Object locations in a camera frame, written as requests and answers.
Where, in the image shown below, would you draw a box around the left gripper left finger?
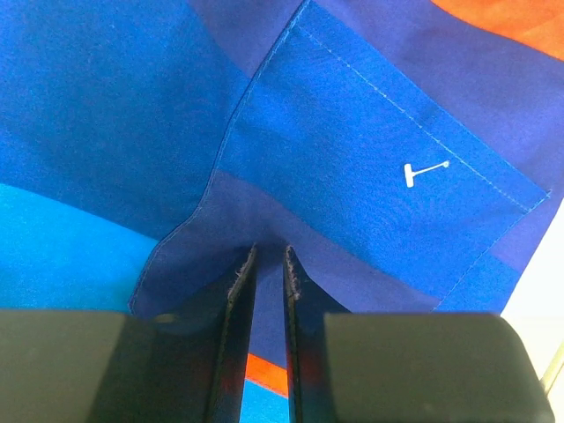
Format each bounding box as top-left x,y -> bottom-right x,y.
1,249 -> 257,422

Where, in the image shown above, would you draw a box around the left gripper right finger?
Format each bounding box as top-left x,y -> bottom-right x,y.
284,249 -> 554,422

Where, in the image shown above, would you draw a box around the rainbow striped shorts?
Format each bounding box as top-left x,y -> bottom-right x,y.
1,1 -> 563,422

